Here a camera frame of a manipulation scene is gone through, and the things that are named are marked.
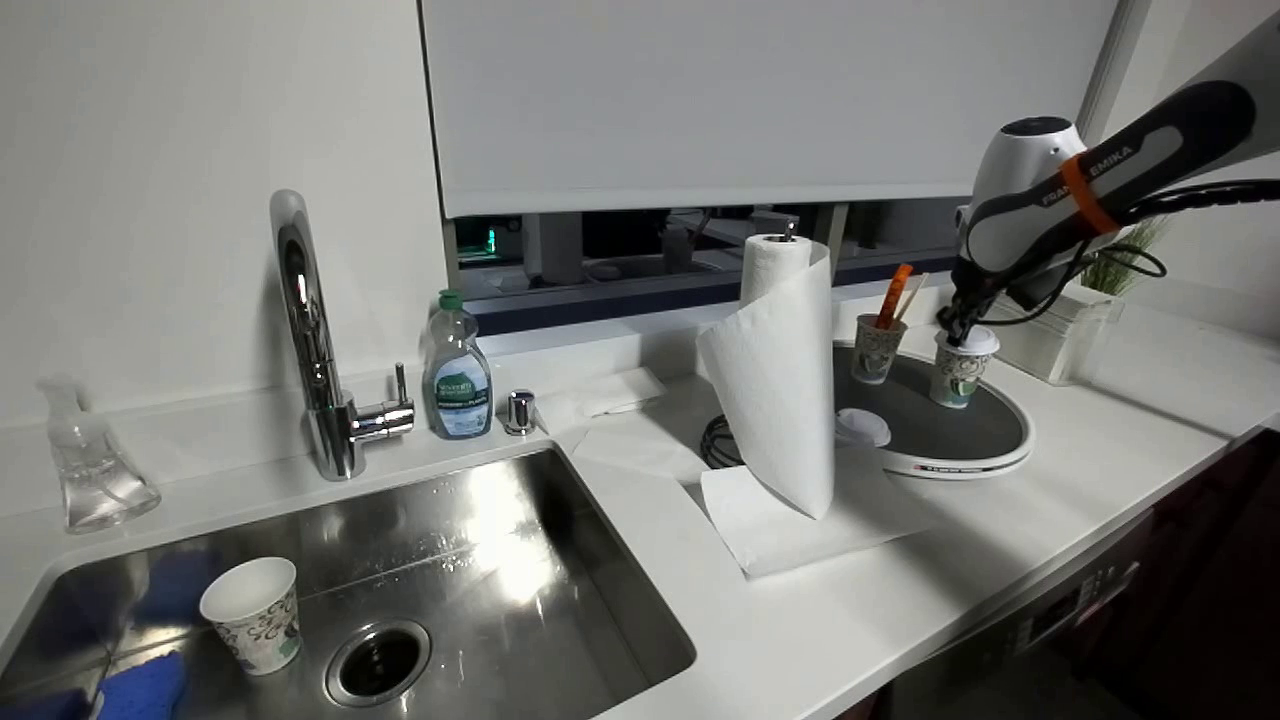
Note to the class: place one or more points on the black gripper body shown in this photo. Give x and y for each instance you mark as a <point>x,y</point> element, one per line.
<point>976,304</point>

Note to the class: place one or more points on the white plastic cup lid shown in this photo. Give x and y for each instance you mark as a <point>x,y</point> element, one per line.
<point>980,348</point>
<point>866,426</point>

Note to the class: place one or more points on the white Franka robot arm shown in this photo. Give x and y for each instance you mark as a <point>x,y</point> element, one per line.
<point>1024,172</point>

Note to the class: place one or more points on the wooden chopstick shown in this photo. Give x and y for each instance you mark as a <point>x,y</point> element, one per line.
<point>911,304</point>

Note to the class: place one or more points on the orange plastic strip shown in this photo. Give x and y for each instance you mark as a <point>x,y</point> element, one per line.
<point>895,292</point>

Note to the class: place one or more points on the clear napkin holder white napkins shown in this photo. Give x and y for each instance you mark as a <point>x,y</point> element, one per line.
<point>1063,341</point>

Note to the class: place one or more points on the round black tray white rim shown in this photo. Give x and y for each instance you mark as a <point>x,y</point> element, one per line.
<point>973,435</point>

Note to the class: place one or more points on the potted plant white pot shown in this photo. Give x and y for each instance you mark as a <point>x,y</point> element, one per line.
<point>1122,262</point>

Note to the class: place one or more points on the white roller blind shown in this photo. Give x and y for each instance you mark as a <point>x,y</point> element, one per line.
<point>762,94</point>

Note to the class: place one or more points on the dark under-counter cabinet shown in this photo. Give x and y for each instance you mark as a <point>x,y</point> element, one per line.
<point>1201,603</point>

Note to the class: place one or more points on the dark window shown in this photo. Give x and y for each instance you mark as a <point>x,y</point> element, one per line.
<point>603,262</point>

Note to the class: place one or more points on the small chrome knob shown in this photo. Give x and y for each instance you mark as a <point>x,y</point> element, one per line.
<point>517,413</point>

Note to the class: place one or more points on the dish soap bottle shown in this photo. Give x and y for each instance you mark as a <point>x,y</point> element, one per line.
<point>461,385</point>

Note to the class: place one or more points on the stainless steel sink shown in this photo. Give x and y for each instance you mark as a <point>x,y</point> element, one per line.
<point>504,560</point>

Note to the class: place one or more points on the chrome faucet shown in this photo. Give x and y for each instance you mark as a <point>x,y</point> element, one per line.
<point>315,346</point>

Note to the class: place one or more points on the blue sponge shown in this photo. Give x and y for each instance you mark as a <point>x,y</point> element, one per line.
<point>141,693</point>

